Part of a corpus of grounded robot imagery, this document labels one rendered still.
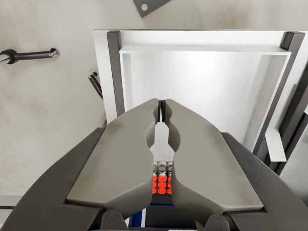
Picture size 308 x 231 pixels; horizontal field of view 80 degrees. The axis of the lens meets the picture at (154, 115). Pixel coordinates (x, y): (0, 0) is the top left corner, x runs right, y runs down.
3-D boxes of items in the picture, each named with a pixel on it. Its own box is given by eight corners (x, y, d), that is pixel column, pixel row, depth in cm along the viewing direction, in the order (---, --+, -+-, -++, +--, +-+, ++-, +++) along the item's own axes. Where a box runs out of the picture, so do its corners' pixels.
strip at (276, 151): (271, 142, 42) (286, 162, 37) (257, 142, 42) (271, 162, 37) (295, 83, 34) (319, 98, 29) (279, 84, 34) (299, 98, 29)
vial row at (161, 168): (220, 168, 46) (226, 184, 42) (148, 166, 47) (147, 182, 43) (222, 162, 45) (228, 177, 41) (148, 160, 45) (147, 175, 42)
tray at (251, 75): (232, 180, 49) (236, 192, 46) (134, 178, 50) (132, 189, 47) (278, 46, 31) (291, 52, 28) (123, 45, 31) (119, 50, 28)
